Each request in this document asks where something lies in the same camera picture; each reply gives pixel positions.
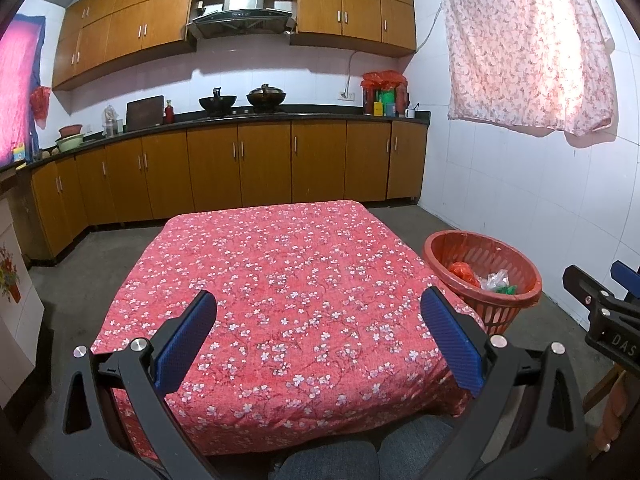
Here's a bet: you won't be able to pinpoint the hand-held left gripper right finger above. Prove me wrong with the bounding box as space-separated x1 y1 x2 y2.
420 287 588 480

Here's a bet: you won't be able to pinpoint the red plastic bag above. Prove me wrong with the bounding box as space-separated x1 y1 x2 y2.
447 261 482 288
29 86 52 130

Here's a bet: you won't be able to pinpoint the pink floral curtain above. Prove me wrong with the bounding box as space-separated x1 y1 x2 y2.
438 0 616 137

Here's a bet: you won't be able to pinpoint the white wall cable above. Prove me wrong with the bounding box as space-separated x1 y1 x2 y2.
416 2 443 51
346 50 368 95

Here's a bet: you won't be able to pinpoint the black kitchen countertop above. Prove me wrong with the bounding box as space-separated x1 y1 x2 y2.
0 111 432 176

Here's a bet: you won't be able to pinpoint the flower printed white panel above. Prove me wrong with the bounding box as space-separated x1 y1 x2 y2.
0 195 46 401

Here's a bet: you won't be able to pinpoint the dark cutting board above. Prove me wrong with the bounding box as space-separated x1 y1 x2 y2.
125 95 165 132

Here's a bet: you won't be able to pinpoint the wooden bar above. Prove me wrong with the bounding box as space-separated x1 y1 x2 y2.
584 367 626 413

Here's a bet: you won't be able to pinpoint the person's blue jeans legs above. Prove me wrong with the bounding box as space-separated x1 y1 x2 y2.
272 415 481 480

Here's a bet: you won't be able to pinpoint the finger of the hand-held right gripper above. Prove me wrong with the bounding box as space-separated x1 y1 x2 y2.
563 265 615 318
611 261 640 303

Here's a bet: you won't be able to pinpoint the red plastic basket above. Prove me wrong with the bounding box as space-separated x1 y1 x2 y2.
424 230 543 336

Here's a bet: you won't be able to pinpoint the white translucent plastic bag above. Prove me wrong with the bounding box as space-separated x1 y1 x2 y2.
472 270 508 292

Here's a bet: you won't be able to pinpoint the bright pink window curtain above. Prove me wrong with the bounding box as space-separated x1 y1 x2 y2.
0 15 47 166

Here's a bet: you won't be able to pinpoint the hanging red plastic bag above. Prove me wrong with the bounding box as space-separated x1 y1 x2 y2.
29 86 52 130

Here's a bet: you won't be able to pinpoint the red floral blanket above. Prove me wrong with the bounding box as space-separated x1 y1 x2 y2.
90 200 488 461

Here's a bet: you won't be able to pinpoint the black lidded wok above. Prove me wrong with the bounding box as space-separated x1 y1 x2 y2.
246 84 288 109

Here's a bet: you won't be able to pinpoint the person's right hand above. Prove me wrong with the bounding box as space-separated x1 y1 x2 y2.
591 372 628 456

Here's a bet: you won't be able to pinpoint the clear jar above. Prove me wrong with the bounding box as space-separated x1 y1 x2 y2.
101 105 123 137

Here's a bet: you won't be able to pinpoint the red bag covered jars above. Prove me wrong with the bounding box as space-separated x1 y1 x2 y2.
361 71 410 116

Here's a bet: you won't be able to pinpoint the wooden upper kitchen cabinets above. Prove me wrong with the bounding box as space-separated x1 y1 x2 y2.
51 0 417 92

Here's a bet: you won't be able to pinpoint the steel range hood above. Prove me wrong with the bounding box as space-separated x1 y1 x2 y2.
186 0 297 40

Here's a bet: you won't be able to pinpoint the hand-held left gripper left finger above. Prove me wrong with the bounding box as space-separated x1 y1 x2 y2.
52 290 218 480

